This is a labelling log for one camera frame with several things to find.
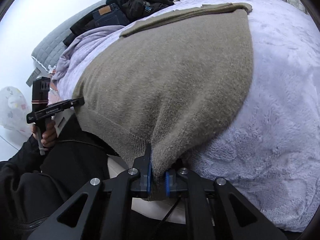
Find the dark blue jeans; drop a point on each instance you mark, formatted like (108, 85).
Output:
(109, 15)

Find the person's left hand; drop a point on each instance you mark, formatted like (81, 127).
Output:
(48, 136)

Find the cream puffer jacket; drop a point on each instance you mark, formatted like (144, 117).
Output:
(298, 4)

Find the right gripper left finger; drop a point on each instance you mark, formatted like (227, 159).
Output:
(101, 208)

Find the white patterned plastic bag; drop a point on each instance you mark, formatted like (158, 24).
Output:
(14, 110)

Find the lavender fleece blanket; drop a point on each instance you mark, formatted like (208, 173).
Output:
(270, 151)

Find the light purple folded blanket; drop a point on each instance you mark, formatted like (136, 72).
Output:
(77, 56)

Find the grey quilted headboard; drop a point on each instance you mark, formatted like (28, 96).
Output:
(47, 53)

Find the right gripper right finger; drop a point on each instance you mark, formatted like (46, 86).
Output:
(215, 209)

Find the brown knit sweater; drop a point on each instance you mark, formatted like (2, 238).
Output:
(173, 82)

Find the black jacket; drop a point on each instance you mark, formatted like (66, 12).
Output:
(133, 9)

